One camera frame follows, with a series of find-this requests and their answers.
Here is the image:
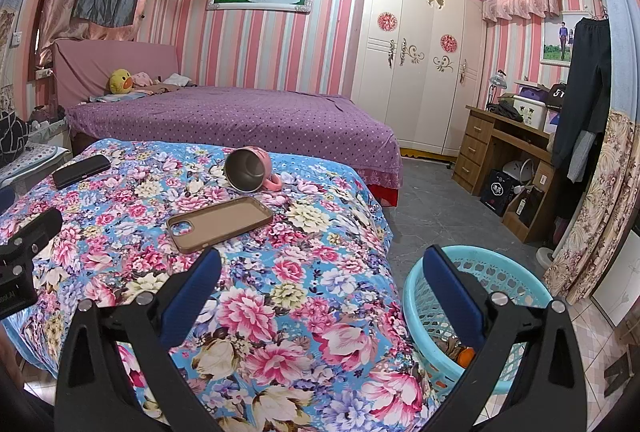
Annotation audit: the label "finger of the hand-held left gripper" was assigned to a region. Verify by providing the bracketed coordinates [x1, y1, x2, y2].
[15, 208, 63, 255]

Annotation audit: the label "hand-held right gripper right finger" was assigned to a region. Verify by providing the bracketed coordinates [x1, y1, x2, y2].
[422, 243, 587, 432]

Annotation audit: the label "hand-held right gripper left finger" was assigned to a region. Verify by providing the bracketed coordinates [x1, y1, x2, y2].
[55, 246, 223, 432]

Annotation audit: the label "light blue plastic basket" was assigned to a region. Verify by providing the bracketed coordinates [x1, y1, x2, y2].
[402, 244, 553, 395]

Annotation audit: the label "brown phone case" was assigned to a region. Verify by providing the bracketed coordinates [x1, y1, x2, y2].
[166, 196, 274, 255]

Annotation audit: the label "black phone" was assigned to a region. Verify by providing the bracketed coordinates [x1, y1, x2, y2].
[52, 154, 111, 190]

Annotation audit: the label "black patterned bag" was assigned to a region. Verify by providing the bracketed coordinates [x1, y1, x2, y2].
[0, 109, 31, 168]

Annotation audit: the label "blue floral blanket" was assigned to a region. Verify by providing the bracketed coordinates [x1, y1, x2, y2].
[0, 138, 443, 432]

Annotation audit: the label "black printed box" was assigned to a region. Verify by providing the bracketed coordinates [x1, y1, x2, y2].
[480, 169, 523, 217]

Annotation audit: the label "black bottle box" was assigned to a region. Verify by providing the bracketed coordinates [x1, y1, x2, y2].
[517, 187, 546, 228]

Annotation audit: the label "pink mug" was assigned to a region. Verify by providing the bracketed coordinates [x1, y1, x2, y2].
[223, 147, 282, 193]

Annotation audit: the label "wooden desk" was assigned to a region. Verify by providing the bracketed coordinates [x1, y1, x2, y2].
[452, 105, 563, 243]

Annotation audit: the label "yellow duck plush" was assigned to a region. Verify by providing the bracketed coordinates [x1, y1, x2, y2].
[109, 68, 135, 95]

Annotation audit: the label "white cabinet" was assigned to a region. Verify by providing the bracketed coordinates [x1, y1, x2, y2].
[592, 232, 640, 328]

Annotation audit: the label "floral door curtain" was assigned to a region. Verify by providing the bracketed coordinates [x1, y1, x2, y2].
[542, 0, 640, 308]

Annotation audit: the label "pink headboard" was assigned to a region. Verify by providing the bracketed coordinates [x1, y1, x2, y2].
[52, 38, 178, 110]

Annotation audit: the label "bed with purple dotted bedspread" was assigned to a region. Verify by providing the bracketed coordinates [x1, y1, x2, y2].
[65, 84, 403, 208]

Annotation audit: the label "grey hanging garment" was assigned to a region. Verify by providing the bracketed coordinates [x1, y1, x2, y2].
[567, 129, 598, 183]

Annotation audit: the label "brown clothes on bed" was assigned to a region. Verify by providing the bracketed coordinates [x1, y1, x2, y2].
[150, 73, 193, 95]

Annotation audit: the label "dark clothes pile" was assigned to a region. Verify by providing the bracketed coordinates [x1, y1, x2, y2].
[487, 102, 526, 123]

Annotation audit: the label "white storage box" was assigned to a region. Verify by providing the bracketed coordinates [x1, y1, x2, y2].
[510, 94, 548, 130]

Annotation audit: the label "black cap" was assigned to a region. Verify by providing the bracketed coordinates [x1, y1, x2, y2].
[545, 83, 568, 110]

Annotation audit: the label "white wardrobe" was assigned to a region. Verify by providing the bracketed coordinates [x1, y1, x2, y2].
[350, 0, 488, 158]

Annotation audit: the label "dark hanging jacket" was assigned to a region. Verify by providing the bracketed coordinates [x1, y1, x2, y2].
[551, 16, 612, 170]

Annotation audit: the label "small framed photo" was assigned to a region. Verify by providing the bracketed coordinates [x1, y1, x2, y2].
[541, 19, 575, 65]

